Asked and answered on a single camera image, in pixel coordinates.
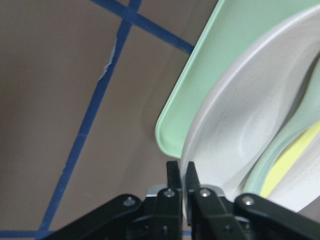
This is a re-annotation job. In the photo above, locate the light green tray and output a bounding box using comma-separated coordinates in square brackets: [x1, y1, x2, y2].
[155, 0, 320, 159]

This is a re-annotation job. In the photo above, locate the yellow plastic fork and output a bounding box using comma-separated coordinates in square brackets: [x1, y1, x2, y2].
[260, 122, 320, 197]

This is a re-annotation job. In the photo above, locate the pale green plastic spoon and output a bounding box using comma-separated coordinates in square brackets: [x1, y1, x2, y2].
[243, 61, 320, 195]

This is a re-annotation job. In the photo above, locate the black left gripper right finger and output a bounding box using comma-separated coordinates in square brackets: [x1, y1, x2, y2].
[186, 162, 320, 240]

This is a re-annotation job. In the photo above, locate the white round plate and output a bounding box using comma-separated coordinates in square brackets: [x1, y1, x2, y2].
[179, 5, 320, 201]

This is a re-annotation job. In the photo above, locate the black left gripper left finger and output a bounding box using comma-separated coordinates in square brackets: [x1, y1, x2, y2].
[46, 161, 182, 240]

